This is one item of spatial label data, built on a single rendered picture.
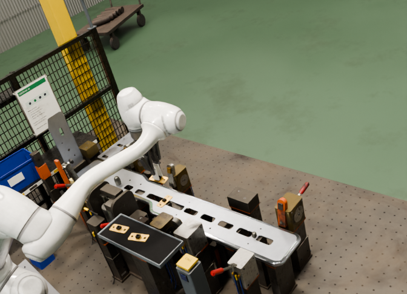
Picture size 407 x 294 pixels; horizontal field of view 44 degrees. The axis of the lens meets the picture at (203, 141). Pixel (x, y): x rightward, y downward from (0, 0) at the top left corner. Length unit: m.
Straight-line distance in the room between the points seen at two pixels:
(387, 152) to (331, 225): 1.71
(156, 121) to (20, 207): 0.54
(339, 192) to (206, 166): 0.84
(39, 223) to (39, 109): 1.43
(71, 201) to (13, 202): 0.19
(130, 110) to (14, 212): 0.54
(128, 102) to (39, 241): 0.58
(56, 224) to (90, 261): 1.02
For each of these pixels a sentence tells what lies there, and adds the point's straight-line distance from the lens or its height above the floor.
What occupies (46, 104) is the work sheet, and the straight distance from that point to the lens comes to 3.12.
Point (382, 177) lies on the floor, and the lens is 3.93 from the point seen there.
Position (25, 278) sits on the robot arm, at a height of 1.07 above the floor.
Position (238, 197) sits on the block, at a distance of 2.29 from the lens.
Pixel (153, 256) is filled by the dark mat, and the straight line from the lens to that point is 1.95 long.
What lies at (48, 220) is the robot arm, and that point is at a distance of 1.77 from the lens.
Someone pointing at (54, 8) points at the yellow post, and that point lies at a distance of 3.15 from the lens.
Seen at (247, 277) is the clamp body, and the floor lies 0.99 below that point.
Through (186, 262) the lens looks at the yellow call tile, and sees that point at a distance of 1.88.
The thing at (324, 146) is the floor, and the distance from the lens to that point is 4.28.
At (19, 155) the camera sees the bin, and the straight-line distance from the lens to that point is 3.04.
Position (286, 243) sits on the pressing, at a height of 1.00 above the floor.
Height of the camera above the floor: 2.48
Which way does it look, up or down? 32 degrees down
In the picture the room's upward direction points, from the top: 16 degrees counter-clockwise
